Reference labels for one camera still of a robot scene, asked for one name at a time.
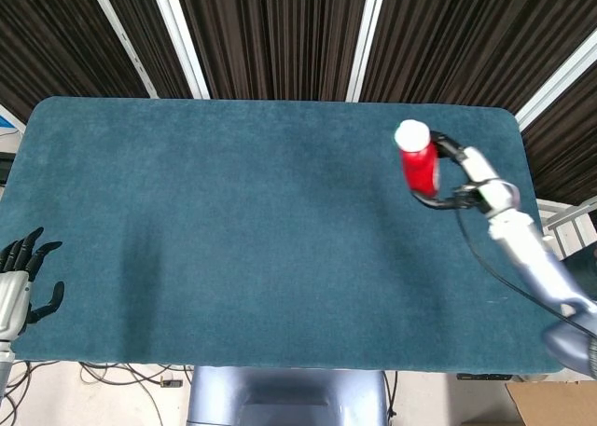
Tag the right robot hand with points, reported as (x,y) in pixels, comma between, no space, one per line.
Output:
(480,174)

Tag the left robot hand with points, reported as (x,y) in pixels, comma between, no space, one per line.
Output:
(11,300)

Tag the red bottle with white cap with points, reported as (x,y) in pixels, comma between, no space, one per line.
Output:
(419,162)

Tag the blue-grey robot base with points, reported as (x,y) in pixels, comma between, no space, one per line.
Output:
(287,395)

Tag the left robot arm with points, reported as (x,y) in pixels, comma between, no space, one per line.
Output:
(4,363)

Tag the white aluminium beam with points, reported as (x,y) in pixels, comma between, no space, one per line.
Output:
(367,39)
(557,83)
(179,37)
(123,37)

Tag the person in dark clothing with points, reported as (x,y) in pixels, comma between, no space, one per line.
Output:
(583,263)

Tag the blue and white board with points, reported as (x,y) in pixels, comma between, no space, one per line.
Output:
(8,123)

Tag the small black floor adapter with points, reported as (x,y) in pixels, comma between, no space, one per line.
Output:
(170,383)

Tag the black power strip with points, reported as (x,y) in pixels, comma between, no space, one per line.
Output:
(485,376)

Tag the blue carpet mat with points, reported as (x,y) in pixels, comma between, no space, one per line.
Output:
(233,235)

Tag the cardboard box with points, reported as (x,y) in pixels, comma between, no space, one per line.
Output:
(550,402)

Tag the white metal frame rack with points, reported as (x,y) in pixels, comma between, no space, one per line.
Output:
(566,223)

